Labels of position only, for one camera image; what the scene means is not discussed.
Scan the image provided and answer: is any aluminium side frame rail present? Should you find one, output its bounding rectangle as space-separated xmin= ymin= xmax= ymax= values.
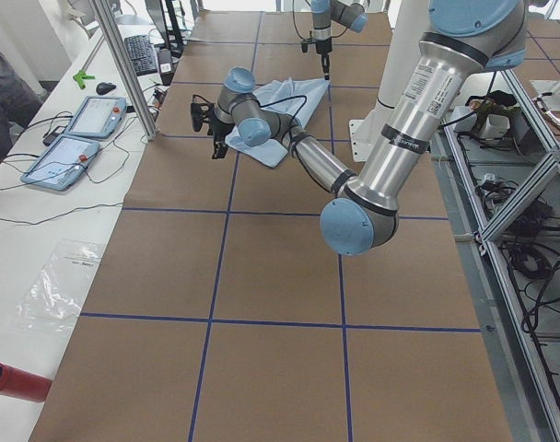
xmin=438 ymin=68 xmax=560 ymax=442

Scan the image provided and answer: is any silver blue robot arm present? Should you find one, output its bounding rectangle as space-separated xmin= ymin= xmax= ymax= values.
xmin=310 ymin=0 xmax=370 ymax=80
xmin=192 ymin=1 xmax=529 ymax=255

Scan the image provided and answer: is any red cylinder tube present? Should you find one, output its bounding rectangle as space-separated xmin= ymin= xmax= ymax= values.
xmin=0 ymin=363 xmax=52 ymax=402

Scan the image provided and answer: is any far blue teach pendant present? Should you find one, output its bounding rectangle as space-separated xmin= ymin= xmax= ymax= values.
xmin=64 ymin=96 xmax=127 ymax=140

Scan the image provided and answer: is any blue teach pendant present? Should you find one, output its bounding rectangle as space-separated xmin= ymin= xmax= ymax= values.
xmin=64 ymin=96 xmax=127 ymax=140
xmin=20 ymin=134 xmax=100 ymax=192

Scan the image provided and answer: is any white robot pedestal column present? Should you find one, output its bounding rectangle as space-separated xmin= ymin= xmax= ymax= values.
xmin=377 ymin=0 xmax=429 ymax=111

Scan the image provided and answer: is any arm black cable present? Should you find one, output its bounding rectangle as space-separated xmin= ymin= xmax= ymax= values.
xmin=192 ymin=93 xmax=309 ymax=153

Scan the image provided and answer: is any near blue teach pendant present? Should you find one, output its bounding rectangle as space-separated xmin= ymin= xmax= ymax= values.
xmin=20 ymin=134 xmax=100 ymax=192

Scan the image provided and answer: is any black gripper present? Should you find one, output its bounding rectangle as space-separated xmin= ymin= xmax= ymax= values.
xmin=210 ymin=121 xmax=229 ymax=159
xmin=312 ymin=29 xmax=333 ymax=81

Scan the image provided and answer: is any person in dark clothes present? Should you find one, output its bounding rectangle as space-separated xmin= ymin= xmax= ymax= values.
xmin=0 ymin=51 xmax=42 ymax=164

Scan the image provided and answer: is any light blue button-up shirt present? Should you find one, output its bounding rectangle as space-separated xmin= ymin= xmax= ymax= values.
xmin=225 ymin=76 xmax=331 ymax=169

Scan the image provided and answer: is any green plastic tool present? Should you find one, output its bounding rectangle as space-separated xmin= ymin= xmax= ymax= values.
xmin=73 ymin=70 xmax=95 ymax=89

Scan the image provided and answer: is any aluminium frame post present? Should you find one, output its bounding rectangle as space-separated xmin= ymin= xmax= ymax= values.
xmin=90 ymin=0 xmax=158 ymax=141

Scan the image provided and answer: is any clear plastic bag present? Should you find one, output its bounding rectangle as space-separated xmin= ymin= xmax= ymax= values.
xmin=9 ymin=239 xmax=106 ymax=336

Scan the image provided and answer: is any black computer mouse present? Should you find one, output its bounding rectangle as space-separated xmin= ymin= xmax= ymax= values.
xmin=96 ymin=82 xmax=116 ymax=96

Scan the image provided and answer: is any black pendant cable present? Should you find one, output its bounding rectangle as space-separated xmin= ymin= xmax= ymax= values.
xmin=0 ymin=202 xmax=124 ymax=227

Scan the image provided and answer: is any black computer keyboard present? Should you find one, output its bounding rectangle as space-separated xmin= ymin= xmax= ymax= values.
xmin=123 ymin=34 xmax=158 ymax=76

